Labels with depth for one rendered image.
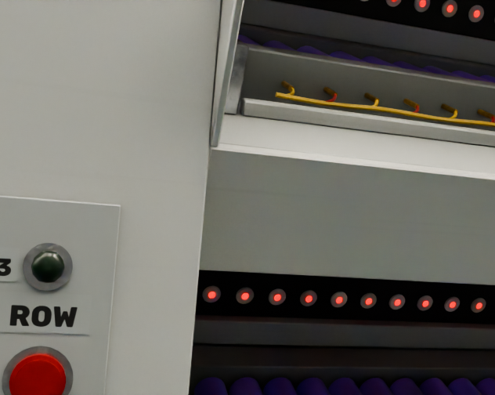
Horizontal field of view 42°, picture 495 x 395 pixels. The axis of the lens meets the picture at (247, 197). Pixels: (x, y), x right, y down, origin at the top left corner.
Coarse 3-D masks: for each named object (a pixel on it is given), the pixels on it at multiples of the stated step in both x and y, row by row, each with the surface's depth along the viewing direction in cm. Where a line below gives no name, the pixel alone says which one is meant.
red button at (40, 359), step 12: (24, 360) 19; (36, 360) 19; (48, 360) 19; (12, 372) 19; (24, 372) 19; (36, 372) 19; (48, 372) 19; (60, 372) 19; (12, 384) 19; (24, 384) 19; (36, 384) 19; (48, 384) 19; (60, 384) 19
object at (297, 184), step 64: (256, 0) 39; (320, 0) 40; (384, 0) 41; (448, 0) 42; (256, 64) 28; (320, 64) 29; (384, 64) 36; (448, 64) 41; (256, 128) 25; (320, 128) 27; (384, 128) 28; (448, 128) 29; (256, 192) 22; (320, 192) 23; (384, 192) 23; (448, 192) 24; (256, 256) 23; (320, 256) 24; (384, 256) 24; (448, 256) 25
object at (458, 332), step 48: (240, 288) 38; (288, 288) 39; (336, 288) 40; (384, 288) 41; (432, 288) 42; (480, 288) 43; (240, 336) 39; (288, 336) 40; (336, 336) 41; (384, 336) 42; (432, 336) 43; (480, 336) 44; (192, 384) 37; (240, 384) 36; (288, 384) 37; (336, 384) 38; (384, 384) 39; (432, 384) 40; (480, 384) 41
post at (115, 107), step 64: (0, 0) 19; (64, 0) 20; (128, 0) 20; (192, 0) 21; (0, 64) 19; (64, 64) 20; (128, 64) 20; (192, 64) 21; (0, 128) 19; (64, 128) 20; (128, 128) 20; (192, 128) 21; (0, 192) 19; (64, 192) 20; (128, 192) 20; (192, 192) 21; (128, 256) 20; (192, 256) 21; (128, 320) 20; (192, 320) 21; (128, 384) 20
